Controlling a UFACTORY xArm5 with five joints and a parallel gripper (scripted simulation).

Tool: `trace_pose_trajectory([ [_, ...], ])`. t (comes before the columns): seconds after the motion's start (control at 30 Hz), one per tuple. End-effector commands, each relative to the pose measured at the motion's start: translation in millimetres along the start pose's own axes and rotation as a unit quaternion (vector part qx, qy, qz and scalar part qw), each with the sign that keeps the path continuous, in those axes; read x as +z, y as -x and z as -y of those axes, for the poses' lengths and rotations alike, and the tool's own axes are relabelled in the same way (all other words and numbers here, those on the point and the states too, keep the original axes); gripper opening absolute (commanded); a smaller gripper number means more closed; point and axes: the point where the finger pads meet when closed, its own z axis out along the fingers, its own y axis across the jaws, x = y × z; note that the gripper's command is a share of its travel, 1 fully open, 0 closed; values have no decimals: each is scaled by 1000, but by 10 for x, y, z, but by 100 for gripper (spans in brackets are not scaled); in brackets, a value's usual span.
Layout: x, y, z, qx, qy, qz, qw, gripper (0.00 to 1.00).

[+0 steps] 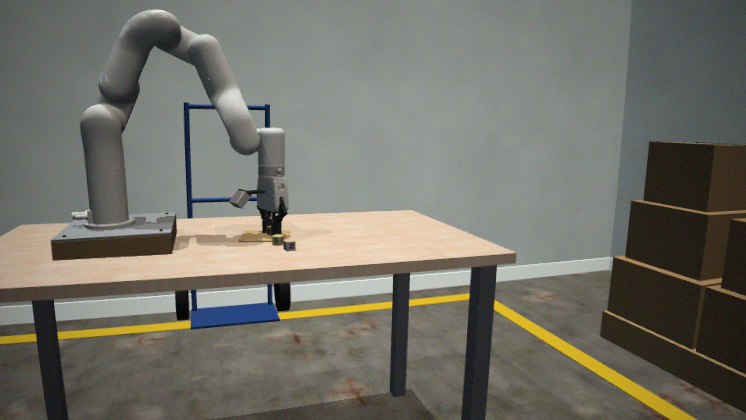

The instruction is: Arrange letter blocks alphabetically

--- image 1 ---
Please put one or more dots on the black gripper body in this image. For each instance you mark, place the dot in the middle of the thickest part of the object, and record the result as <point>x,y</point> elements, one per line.
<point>274,187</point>

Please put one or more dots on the tan flat mat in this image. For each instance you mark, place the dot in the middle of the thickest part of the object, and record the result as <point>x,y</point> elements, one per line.
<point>258,236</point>

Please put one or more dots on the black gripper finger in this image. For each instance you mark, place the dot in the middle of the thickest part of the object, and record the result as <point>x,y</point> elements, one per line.
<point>266,221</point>
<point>276,224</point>

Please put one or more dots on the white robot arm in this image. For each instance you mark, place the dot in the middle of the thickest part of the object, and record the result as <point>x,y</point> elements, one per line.
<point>100,125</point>

